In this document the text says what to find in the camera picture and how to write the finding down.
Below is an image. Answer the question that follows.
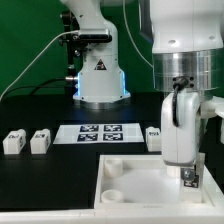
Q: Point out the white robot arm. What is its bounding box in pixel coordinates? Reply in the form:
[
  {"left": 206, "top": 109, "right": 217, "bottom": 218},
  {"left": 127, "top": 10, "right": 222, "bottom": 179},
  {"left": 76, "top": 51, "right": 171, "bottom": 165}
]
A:
[{"left": 60, "top": 0, "right": 224, "bottom": 173}]

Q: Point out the white cable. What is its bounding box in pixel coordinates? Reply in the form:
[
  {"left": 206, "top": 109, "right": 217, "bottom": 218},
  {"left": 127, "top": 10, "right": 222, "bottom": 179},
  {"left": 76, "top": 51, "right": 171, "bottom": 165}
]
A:
[{"left": 0, "top": 0, "right": 156, "bottom": 101}]

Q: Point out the white obstacle fence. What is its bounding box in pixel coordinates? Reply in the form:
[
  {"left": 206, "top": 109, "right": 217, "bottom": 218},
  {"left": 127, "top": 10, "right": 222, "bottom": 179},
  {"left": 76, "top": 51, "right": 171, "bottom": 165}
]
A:
[{"left": 0, "top": 166, "right": 224, "bottom": 224}]

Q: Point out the white sheet with tags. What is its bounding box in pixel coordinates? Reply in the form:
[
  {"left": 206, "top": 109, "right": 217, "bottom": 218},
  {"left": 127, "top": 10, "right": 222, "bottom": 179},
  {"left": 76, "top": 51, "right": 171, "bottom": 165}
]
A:
[{"left": 54, "top": 123, "right": 144, "bottom": 144}]

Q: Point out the white square tabletop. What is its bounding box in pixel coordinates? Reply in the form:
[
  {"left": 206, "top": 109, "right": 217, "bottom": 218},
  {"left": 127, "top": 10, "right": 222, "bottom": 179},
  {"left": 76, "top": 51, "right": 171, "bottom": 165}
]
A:
[{"left": 94, "top": 155, "right": 214, "bottom": 209}]

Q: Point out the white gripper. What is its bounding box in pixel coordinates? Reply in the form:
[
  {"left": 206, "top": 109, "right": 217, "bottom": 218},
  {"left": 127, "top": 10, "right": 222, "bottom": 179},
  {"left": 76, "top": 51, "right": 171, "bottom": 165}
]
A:
[{"left": 161, "top": 90, "right": 201, "bottom": 181}]

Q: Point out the black cable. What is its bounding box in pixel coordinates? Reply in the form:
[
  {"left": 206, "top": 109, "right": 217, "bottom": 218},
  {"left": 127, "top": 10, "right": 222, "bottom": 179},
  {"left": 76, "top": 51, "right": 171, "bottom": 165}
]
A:
[{"left": 0, "top": 77, "right": 78, "bottom": 101}]

